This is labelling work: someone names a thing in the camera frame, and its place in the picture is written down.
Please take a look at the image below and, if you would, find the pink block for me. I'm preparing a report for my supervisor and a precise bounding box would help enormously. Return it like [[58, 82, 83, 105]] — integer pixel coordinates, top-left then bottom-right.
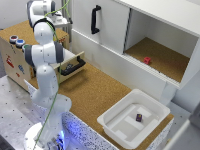
[[143, 56, 152, 65]]

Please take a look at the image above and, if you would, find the green cable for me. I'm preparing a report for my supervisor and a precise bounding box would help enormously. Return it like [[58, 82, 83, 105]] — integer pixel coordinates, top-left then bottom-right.
[[32, 0, 72, 150]]

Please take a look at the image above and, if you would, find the wooden drawer box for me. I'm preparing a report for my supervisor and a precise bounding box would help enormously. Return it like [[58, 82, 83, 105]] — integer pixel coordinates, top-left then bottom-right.
[[0, 20, 72, 92]]

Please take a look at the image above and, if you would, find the wooden drawer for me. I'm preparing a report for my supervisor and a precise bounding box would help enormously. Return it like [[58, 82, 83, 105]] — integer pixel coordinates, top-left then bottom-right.
[[53, 49, 87, 85]]

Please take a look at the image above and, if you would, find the red button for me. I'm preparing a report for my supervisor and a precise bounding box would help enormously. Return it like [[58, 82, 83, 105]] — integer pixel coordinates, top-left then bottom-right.
[[8, 34, 19, 44]]

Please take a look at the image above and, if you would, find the blue button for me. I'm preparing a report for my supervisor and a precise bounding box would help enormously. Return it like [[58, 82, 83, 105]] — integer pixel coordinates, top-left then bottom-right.
[[15, 38, 26, 48]]

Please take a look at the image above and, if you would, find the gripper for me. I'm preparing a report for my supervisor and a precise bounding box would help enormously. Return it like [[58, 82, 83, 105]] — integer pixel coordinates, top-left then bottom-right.
[[53, 9, 73, 32]]

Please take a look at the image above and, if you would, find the white cabinet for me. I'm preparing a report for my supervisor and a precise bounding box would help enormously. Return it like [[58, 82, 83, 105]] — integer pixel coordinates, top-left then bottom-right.
[[70, 0, 200, 108]]

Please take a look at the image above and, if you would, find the black door handle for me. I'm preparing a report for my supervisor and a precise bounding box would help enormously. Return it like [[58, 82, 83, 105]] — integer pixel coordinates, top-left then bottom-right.
[[90, 4, 102, 36]]

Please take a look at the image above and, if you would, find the black drawer handle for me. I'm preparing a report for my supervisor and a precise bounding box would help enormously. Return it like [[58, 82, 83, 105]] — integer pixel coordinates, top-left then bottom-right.
[[60, 56, 87, 77]]

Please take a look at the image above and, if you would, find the green button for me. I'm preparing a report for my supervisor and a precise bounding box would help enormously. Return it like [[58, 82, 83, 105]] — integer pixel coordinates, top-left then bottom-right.
[[21, 43, 29, 52]]

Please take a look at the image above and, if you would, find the white sliding door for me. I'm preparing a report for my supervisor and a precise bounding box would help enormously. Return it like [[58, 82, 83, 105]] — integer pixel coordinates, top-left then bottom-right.
[[72, 0, 132, 56]]

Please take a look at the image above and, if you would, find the white plastic box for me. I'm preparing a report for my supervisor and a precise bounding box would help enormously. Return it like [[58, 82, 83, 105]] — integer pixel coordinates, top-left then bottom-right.
[[96, 88, 172, 150]]

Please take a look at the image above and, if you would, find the purple block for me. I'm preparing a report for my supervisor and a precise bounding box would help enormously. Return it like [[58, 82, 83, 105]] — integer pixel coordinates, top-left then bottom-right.
[[135, 113, 144, 122]]

